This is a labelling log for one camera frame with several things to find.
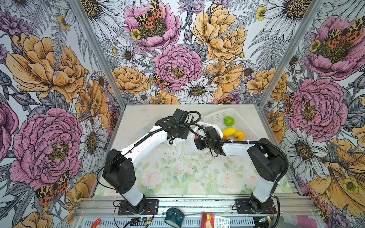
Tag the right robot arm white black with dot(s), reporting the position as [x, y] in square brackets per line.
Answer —
[269, 161]

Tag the red white cardboard box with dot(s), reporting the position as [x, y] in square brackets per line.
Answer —
[214, 221]

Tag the aluminium front rail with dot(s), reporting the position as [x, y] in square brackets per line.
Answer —
[111, 215]

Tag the aluminium corner post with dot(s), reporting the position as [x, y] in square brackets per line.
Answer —
[94, 43]
[297, 37]

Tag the yellow toy banana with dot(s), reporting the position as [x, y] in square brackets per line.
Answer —
[229, 132]

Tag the green circuit board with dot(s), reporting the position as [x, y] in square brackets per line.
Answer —
[141, 220]

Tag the green toy fruit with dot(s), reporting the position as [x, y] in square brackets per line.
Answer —
[229, 121]

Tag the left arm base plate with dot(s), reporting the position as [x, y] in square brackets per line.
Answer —
[145, 207]

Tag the white plastic bag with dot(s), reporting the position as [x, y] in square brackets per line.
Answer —
[181, 146]

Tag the pink white packet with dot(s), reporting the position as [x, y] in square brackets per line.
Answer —
[301, 221]

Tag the green tape roll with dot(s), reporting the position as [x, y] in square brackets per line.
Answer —
[174, 217]

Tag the yellow toy pepper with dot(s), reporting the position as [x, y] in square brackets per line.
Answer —
[239, 135]

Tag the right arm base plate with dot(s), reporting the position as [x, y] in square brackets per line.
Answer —
[252, 206]

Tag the aluminium corner post left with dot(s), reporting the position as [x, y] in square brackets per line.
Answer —
[94, 43]

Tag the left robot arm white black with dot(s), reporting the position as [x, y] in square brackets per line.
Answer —
[119, 169]

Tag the red handled tool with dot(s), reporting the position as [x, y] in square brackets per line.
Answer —
[96, 223]

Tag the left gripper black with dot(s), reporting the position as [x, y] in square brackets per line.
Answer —
[184, 136]

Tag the white perforated plastic basket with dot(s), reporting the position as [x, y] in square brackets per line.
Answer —
[240, 124]

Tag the aluminium corner post right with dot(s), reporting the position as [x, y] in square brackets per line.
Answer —
[297, 37]

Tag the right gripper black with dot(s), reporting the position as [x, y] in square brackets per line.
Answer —
[198, 144]

